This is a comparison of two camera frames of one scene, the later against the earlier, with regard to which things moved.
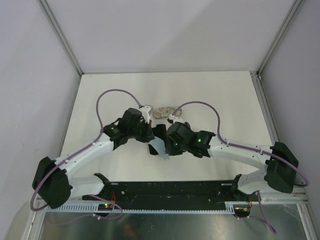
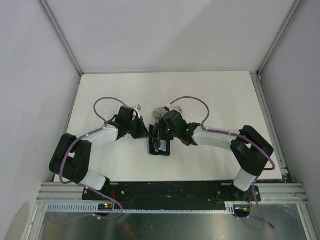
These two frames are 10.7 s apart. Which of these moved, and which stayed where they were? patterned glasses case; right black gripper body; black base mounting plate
Moved: right black gripper body
Stayed: patterned glasses case; black base mounting plate
